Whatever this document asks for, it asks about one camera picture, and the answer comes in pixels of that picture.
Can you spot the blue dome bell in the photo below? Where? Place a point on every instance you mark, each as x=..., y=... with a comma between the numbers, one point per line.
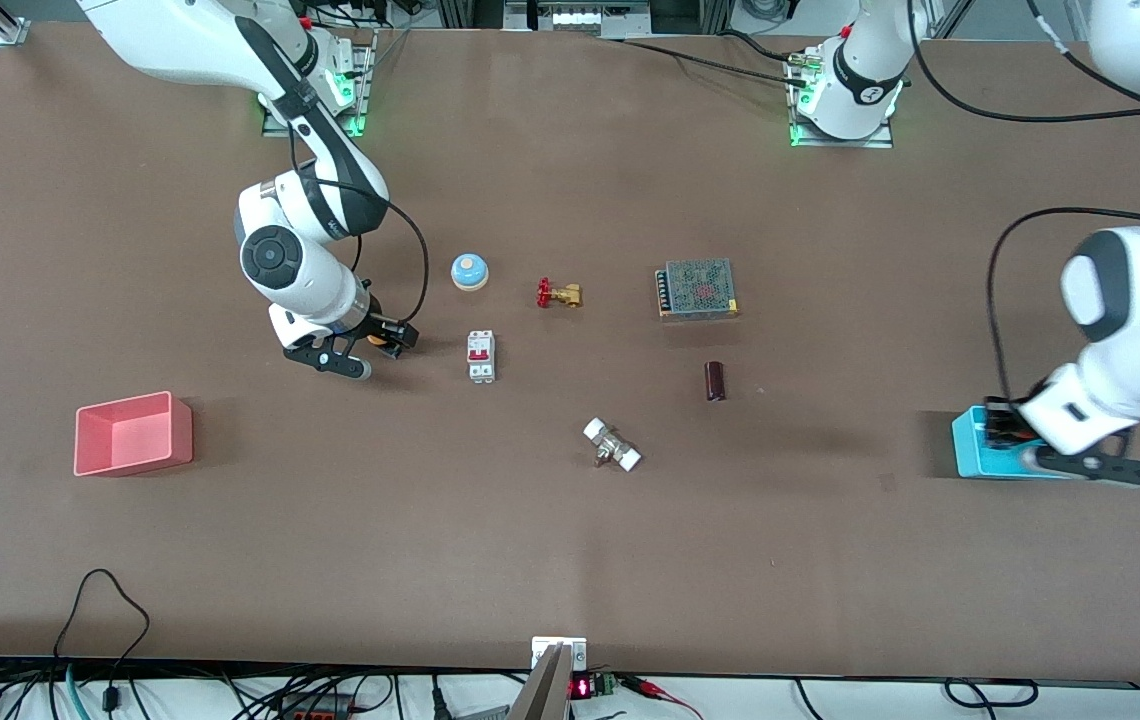
x=469, y=272

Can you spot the red digit display module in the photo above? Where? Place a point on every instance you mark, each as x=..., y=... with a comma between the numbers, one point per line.
x=580, y=688

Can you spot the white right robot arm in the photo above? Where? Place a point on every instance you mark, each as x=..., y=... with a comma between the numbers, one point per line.
x=280, y=260

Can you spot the yellow push button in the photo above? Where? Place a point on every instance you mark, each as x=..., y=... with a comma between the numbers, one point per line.
x=377, y=340

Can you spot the red clip lead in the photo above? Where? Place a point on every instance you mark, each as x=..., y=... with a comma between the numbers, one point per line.
x=645, y=686

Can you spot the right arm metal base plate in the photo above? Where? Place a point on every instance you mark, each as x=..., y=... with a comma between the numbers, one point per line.
x=365, y=100

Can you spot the black power strip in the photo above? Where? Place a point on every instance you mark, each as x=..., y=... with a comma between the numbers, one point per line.
x=315, y=712

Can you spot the white mounting plate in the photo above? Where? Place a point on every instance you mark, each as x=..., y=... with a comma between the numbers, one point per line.
x=540, y=650

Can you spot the white circuit breaker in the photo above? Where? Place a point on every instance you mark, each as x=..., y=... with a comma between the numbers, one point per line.
x=481, y=360

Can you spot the cyan plastic box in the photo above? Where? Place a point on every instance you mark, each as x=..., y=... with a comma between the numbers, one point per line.
x=970, y=460

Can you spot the metal fitting white ends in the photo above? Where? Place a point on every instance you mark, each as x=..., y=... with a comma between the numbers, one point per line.
x=612, y=445

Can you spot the grey metal bar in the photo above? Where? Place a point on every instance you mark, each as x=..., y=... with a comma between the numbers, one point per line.
x=545, y=690

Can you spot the dark brown cylinder capacitor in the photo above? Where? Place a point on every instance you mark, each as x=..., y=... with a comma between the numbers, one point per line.
x=715, y=382

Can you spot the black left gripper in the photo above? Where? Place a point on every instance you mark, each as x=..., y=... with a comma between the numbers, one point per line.
x=1002, y=421

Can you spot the metal mesh power supply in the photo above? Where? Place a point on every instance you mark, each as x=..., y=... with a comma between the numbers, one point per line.
x=700, y=290

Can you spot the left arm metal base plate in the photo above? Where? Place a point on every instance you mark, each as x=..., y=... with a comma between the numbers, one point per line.
x=880, y=142

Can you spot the pink plastic box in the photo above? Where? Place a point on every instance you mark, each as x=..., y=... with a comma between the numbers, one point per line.
x=180, y=440

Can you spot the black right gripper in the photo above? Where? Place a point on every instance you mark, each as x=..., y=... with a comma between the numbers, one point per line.
x=383, y=327

